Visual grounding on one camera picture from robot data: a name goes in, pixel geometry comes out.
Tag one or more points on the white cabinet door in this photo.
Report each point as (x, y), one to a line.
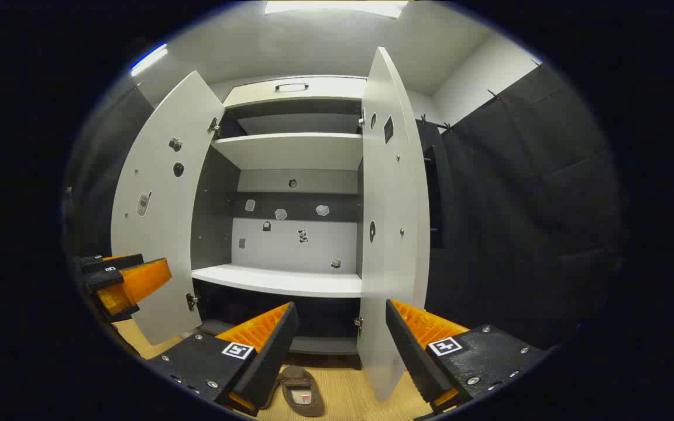
(392, 263)
(155, 245)

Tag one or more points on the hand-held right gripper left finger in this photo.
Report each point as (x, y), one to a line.
(272, 351)

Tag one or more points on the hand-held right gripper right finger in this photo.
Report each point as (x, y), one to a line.
(410, 356)

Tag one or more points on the white grey shoe cabinet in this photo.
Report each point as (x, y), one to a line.
(290, 280)

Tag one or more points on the narrow ceiling light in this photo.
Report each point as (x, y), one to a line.
(150, 58)

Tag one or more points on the brown fuzzy shoe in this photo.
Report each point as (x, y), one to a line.
(293, 374)

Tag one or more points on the metal door hinge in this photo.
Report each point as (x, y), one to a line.
(358, 323)
(361, 120)
(214, 126)
(191, 301)

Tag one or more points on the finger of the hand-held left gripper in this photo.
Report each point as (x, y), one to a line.
(138, 283)
(112, 263)

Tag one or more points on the black backdrop cloth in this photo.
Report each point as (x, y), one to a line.
(518, 204)

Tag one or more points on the large ceiling light panel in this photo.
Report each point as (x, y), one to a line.
(337, 8)

